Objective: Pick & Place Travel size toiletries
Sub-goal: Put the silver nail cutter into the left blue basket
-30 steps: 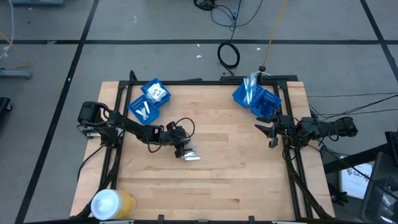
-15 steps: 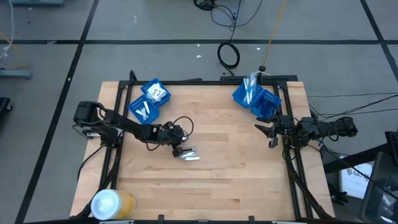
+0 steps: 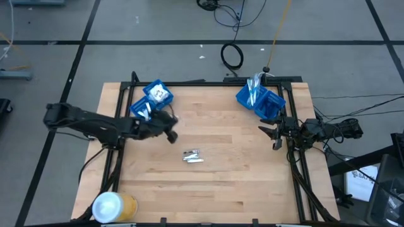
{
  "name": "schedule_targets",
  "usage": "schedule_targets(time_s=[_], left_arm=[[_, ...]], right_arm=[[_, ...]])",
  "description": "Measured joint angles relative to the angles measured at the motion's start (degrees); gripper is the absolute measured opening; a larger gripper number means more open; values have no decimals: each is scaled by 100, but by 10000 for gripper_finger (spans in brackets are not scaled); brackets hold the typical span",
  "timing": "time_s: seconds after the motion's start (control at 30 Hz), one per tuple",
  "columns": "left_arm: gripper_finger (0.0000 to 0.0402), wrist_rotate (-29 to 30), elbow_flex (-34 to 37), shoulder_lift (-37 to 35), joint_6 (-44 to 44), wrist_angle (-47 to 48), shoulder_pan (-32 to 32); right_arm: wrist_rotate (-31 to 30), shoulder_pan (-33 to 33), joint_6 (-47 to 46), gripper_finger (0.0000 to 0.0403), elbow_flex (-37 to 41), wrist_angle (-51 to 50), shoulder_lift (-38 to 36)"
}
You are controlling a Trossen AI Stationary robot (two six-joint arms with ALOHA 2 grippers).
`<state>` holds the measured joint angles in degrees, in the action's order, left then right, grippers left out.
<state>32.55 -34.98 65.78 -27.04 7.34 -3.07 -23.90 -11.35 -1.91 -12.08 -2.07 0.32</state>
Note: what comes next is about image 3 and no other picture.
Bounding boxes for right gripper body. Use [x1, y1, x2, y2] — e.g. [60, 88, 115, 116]
[273, 115, 302, 151]

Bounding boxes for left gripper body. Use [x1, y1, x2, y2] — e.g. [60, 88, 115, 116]
[135, 108, 179, 145]

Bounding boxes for white printed cotton pads bag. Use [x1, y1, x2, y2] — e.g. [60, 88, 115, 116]
[148, 84, 169, 103]

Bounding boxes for white green bagged toothbrush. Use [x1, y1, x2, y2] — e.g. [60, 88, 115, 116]
[246, 78, 254, 107]

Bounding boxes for blue plastic basket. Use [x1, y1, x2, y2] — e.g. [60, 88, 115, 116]
[129, 95, 156, 122]
[254, 91, 287, 122]
[142, 78, 174, 110]

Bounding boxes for toothbrushes bundle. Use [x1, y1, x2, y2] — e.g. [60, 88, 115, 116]
[235, 79, 269, 110]

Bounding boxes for black diagonal beam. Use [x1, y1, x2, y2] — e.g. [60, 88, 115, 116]
[328, 144, 404, 177]

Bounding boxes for white printed sign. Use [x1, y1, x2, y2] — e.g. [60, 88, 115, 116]
[345, 165, 379, 203]

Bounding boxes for black plastic bin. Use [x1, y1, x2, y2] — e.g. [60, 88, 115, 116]
[365, 153, 404, 227]

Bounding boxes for grey floor plate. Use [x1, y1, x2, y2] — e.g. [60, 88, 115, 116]
[0, 69, 33, 81]

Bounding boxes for black caster base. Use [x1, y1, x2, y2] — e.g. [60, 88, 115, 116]
[0, 98, 13, 116]

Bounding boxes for grey metal bar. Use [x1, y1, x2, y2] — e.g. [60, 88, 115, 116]
[11, 0, 67, 7]

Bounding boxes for black aluminium table frame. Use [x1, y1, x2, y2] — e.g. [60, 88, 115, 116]
[74, 71, 341, 227]

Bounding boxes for thin black floor cable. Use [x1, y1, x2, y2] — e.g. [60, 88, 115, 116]
[311, 93, 404, 100]
[312, 95, 404, 122]

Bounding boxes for black coiled hanging cable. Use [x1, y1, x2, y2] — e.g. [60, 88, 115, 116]
[220, 0, 246, 78]

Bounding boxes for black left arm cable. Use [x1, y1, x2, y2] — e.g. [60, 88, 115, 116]
[78, 146, 108, 185]

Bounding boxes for yellow hanging cable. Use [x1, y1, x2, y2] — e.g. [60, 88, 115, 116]
[266, 0, 293, 69]

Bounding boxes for black floor cable bundle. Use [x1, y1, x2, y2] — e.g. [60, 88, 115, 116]
[196, 0, 268, 32]

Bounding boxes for orange floor cable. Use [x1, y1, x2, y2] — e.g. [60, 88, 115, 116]
[0, 31, 32, 72]

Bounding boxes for white floor cable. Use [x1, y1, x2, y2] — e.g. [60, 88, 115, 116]
[0, 0, 16, 62]

